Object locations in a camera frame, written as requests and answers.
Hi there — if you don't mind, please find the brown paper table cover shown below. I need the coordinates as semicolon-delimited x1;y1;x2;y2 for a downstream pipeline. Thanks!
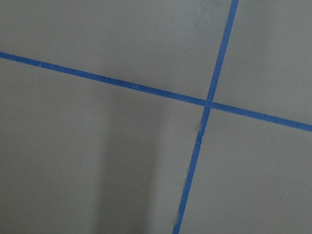
0;0;312;234

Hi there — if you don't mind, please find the blue tape cross line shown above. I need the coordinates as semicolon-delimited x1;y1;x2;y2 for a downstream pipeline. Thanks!
0;52;312;132

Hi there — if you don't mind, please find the blue tape long line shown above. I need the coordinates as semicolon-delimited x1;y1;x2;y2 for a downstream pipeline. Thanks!
172;0;239;234

